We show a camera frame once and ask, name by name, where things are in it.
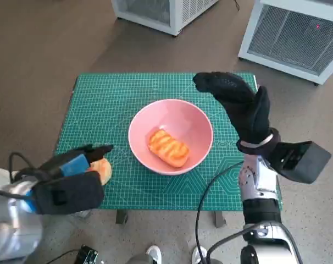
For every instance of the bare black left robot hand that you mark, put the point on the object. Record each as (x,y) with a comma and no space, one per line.
(65,163)

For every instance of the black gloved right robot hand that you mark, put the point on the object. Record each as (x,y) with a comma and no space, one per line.
(243,112)

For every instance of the round toy bread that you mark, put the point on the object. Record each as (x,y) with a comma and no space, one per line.
(104,170)

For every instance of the pink bowl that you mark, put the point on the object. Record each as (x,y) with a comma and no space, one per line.
(188,121)

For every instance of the oblong striped toy bread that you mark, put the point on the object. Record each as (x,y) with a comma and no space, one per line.
(169,148)

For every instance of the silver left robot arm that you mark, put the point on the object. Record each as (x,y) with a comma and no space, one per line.
(15,228)

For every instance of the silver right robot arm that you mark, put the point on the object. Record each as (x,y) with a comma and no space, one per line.
(254,181)

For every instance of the green cutting mat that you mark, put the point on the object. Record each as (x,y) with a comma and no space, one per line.
(106,110)

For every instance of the dark table leg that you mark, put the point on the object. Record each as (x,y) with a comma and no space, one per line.
(219,219)
(121,217)

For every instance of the white mesh cabinet with red light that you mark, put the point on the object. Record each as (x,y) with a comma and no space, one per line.
(287,35)

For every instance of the black electronics box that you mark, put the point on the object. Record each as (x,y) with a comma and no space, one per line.
(88,255)

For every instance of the grey rounded leg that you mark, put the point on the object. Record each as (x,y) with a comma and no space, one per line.
(141,259)

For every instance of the white shoe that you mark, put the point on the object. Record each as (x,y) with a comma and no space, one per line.
(199,255)
(154,254)

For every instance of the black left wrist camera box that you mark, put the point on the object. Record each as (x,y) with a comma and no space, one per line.
(73,192)

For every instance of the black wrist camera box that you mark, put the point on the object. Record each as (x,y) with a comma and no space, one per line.
(306,162)
(73,192)

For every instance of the silver table bracket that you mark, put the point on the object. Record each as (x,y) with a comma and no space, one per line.
(82,214)

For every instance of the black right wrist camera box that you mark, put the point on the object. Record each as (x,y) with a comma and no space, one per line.
(306,162)

